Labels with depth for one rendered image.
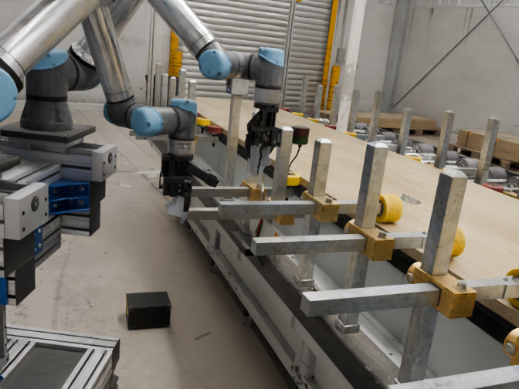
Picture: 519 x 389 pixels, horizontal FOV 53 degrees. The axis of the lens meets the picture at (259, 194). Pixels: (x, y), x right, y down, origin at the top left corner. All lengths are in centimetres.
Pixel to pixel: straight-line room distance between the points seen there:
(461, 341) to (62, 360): 135
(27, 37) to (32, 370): 122
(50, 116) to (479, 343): 128
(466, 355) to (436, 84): 996
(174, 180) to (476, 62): 934
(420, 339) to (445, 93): 997
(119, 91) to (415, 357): 97
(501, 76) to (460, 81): 88
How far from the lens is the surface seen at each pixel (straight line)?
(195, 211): 155
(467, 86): 1060
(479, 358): 130
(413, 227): 154
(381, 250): 117
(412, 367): 112
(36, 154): 169
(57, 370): 201
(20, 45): 115
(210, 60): 137
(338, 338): 131
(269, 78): 147
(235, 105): 209
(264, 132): 149
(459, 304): 99
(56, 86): 167
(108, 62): 143
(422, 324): 107
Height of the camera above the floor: 135
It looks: 16 degrees down
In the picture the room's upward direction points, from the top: 6 degrees clockwise
